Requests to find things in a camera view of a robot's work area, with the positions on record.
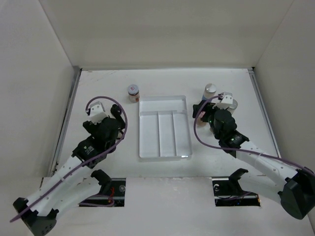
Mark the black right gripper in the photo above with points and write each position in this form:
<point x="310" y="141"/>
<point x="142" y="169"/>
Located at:
<point x="206" y="106"/>

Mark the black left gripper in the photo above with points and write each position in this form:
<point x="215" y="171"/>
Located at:
<point x="94" y="128"/>

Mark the silver cap blue label bottle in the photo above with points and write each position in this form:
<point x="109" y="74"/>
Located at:
<point x="209" y="91"/>

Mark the white lid orange label jar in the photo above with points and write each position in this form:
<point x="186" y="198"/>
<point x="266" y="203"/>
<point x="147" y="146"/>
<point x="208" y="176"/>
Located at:
<point x="133" y="93"/>

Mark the pink lid spice jar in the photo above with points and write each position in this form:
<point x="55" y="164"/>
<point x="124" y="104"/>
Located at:
<point x="199" y="120"/>

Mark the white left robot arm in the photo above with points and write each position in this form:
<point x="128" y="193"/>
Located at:
<point x="78" y="178"/>

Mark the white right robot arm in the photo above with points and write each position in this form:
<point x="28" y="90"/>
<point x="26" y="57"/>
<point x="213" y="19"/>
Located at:
<point x="287" y="183"/>

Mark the white compartment organizer tray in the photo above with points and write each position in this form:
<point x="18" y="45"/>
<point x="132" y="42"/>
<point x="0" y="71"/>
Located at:
<point x="164" y="133"/>

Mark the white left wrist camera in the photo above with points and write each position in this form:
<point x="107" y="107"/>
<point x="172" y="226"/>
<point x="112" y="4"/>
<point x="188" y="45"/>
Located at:
<point x="96" y="112"/>

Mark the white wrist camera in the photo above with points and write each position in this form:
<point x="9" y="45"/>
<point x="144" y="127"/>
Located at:
<point x="96" y="112"/>
<point x="225" y="100"/>

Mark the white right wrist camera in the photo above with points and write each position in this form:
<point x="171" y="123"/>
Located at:
<point x="225" y="100"/>

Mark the left aluminium table rail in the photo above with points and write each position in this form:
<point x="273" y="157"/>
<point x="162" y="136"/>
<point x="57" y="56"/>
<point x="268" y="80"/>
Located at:
<point x="54" y="161"/>

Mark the aluminium table rail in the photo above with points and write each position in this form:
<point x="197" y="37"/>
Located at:
<point x="54" y="161"/>
<point x="263" y="109"/>

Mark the right aluminium table rail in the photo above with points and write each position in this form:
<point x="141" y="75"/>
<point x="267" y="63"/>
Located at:
<point x="263" y="109"/>

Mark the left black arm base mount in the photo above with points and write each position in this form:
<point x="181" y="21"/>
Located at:
<point x="104" y="181"/>

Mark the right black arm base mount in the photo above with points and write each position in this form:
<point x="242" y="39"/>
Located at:
<point x="234" y="184"/>

